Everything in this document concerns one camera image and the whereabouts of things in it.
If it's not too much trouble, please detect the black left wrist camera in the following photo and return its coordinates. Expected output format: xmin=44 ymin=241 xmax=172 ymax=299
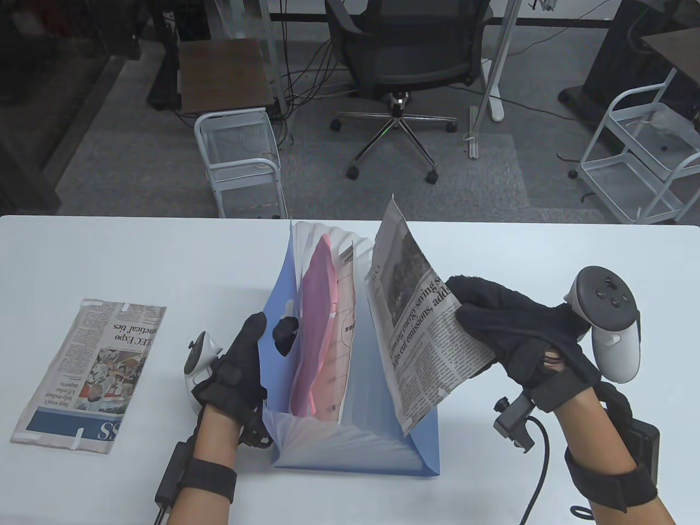
xmin=238 ymin=416 xmax=272 ymax=449

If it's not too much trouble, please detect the white black left hand controller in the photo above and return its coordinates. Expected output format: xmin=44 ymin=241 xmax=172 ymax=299
xmin=184 ymin=331 xmax=222 ymax=413

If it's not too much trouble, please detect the large white wire cart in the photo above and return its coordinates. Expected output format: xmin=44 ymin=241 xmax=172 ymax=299
xmin=569 ymin=68 xmax=700 ymax=225

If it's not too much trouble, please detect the brown wooden side table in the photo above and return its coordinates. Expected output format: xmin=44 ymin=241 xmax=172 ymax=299
xmin=179 ymin=38 xmax=274 ymax=114

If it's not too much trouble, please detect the white black right hand controller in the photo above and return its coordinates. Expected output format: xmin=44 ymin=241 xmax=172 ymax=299
xmin=563 ymin=266 xmax=641 ymax=383

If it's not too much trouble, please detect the white desk leg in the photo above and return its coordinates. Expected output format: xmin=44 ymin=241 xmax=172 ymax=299
xmin=479 ymin=0 xmax=523 ymax=122

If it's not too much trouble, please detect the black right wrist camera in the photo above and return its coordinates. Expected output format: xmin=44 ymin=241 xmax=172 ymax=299
xmin=493 ymin=394 xmax=535 ymax=453

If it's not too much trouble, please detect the pink paper envelope material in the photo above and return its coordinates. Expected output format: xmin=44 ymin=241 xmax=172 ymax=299
xmin=290 ymin=234 xmax=340 ymax=419

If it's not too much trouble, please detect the person's left hand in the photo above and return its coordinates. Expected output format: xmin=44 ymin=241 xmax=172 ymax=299
xmin=191 ymin=312 xmax=300 ymax=425

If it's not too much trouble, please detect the clear plastic bag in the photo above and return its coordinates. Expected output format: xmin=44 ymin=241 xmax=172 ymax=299
xmin=629 ymin=104 xmax=700 ymax=151

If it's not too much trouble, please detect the person's right hand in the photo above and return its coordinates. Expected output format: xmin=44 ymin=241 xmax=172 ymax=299
xmin=446 ymin=275 xmax=602 ymax=411

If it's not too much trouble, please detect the person's left forearm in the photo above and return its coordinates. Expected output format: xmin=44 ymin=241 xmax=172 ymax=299
xmin=167 ymin=407 xmax=241 ymax=525

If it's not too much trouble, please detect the dark pedestal base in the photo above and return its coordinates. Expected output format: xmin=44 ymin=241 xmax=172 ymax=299
xmin=558 ymin=0 xmax=700 ymax=124

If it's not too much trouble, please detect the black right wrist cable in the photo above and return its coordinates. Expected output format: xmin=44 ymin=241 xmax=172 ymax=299
xmin=520 ymin=418 xmax=594 ymax=525

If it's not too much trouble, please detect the blue accordion folder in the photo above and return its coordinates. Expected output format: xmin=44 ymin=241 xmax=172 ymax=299
xmin=262 ymin=219 xmax=441 ymax=476

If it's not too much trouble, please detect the small white wire cart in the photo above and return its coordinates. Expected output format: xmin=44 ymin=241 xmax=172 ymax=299
xmin=194 ymin=108 xmax=289 ymax=219

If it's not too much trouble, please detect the white black hand controller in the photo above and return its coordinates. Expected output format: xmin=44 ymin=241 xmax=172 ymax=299
xmin=184 ymin=331 xmax=222 ymax=413
xmin=563 ymin=266 xmax=641 ymax=383

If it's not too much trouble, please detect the black mesh office chair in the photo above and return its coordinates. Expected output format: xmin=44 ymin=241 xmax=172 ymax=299
xmin=325 ymin=0 xmax=493 ymax=184

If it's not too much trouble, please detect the black wrist strap unit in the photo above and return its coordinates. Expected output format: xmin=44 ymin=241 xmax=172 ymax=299
xmin=155 ymin=442 xmax=237 ymax=506
xmin=564 ymin=383 xmax=661 ymax=514

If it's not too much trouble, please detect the black left wrist strap unit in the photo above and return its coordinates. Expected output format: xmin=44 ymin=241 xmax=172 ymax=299
xmin=155 ymin=442 xmax=237 ymax=506

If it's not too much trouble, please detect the black metal stand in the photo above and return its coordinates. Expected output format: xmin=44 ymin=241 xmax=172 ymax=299
xmin=147 ymin=0 xmax=182 ymax=112

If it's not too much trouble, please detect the grey photo newspaper material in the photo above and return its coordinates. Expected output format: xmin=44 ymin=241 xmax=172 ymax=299
xmin=364 ymin=194 xmax=495 ymax=436

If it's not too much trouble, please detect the white printed chart sheet material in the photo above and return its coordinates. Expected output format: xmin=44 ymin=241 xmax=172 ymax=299
xmin=312 ymin=241 xmax=359 ymax=424

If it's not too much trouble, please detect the black right wrist strap unit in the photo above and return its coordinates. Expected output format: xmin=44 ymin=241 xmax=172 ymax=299
xmin=564 ymin=383 xmax=661 ymax=514

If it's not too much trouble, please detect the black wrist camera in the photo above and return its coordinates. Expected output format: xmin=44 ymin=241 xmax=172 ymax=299
xmin=493 ymin=394 xmax=535 ymax=453
xmin=238 ymin=416 xmax=272 ymax=449

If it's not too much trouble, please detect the brown desk corner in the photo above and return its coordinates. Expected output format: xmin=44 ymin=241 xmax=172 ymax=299
xmin=641 ymin=27 xmax=700 ymax=72

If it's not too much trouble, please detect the colour photo newspaper material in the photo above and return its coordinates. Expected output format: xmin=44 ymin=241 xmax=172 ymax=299
xmin=10 ymin=299 xmax=167 ymax=454

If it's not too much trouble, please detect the black floor cable bundle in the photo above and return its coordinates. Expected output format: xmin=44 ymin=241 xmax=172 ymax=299
xmin=273 ymin=33 xmax=361 ymax=148

